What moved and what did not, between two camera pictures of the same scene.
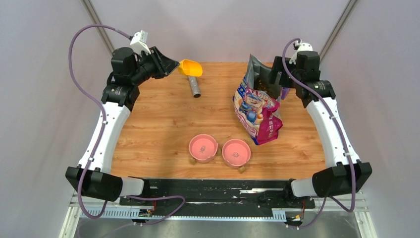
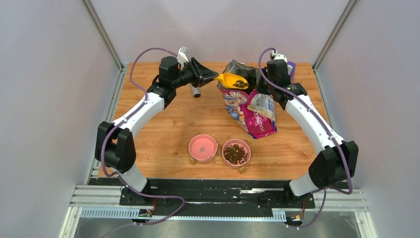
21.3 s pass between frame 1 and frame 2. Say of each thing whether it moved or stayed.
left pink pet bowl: stayed
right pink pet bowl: stayed
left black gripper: moved
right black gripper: moved
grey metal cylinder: stayed
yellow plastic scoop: moved
